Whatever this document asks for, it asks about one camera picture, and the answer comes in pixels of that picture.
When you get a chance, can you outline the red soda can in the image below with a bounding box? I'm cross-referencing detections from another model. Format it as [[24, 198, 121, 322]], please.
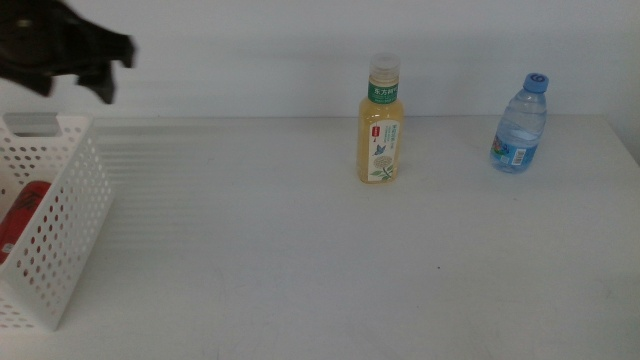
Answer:
[[0, 180, 53, 266]]

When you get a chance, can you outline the yellow tea bottle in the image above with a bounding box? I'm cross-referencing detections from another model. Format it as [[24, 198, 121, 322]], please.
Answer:
[[356, 52, 406, 185]]

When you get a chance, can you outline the clear water bottle blue cap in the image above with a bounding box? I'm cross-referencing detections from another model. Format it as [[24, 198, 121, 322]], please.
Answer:
[[488, 72, 550, 175]]

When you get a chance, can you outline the white perforated plastic basket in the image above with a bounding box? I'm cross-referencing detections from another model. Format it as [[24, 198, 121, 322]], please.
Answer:
[[0, 113, 114, 334]]

